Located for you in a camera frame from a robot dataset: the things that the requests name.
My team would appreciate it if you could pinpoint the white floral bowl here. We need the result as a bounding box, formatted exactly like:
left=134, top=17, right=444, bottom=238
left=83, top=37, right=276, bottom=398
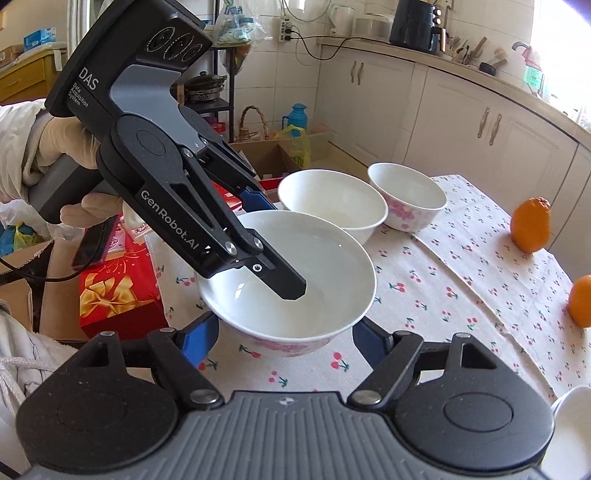
left=368, top=163, right=448, bottom=233
left=277, top=169, right=388, bottom=245
left=197, top=210, right=377, bottom=357

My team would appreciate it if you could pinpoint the white plate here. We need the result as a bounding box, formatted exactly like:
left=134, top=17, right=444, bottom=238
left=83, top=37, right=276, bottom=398
left=541, top=386, right=591, bottom=480

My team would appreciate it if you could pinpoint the left white sleeve forearm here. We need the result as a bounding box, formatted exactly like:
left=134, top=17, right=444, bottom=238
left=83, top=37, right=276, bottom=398
left=0, top=99, right=51, bottom=203

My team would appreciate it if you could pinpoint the kitchen faucet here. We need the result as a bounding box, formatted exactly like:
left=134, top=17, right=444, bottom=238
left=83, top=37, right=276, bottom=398
left=511, top=40, right=546, bottom=93

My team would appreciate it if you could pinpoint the left gloved hand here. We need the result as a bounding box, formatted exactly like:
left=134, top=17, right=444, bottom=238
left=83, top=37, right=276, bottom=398
left=36, top=115, right=146, bottom=230

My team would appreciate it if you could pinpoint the cardboard box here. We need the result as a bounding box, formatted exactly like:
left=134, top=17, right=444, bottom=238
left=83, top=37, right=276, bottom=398
left=230, top=140, right=301, bottom=180

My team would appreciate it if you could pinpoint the black metal storage rack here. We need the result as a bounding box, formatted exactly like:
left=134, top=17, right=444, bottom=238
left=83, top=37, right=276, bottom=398
left=174, top=0, right=242, bottom=144

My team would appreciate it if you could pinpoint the red gift box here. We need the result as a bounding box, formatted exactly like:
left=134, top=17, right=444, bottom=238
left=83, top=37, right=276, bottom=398
left=79, top=220, right=168, bottom=340

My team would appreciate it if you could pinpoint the blue thermos jug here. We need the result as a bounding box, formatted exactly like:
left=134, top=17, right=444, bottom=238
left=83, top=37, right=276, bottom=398
left=281, top=103, right=308, bottom=131

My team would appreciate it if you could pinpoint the black phone device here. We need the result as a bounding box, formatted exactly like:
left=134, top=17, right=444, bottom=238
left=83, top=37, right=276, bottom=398
left=71, top=215, right=119, bottom=272

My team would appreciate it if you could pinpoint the cherry print tablecloth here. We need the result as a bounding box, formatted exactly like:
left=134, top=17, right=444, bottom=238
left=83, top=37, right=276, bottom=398
left=144, top=174, right=591, bottom=407

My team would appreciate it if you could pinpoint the white power strip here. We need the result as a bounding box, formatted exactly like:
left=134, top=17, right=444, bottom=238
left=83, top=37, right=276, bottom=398
left=279, top=17, right=293, bottom=43

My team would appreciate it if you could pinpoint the bumpy orange fruit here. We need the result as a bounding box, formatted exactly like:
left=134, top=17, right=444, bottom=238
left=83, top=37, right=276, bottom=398
left=510, top=197, right=552, bottom=254

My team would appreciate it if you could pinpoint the white electric kettle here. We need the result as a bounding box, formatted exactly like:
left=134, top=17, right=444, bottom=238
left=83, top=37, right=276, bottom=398
left=328, top=4, right=356, bottom=37

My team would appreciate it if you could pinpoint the orange with leaf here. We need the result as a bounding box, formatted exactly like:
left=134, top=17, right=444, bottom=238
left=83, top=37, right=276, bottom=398
left=567, top=275, right=591, bottom=328

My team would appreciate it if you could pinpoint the black air fryer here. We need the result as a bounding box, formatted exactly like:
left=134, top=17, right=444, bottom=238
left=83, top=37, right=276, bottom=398
left=389, top=0, right=447, bottom=55

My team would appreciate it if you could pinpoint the black utensil holder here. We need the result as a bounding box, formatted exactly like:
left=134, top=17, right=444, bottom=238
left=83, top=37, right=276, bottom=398
left=479, top=62, right=497, bottom=76

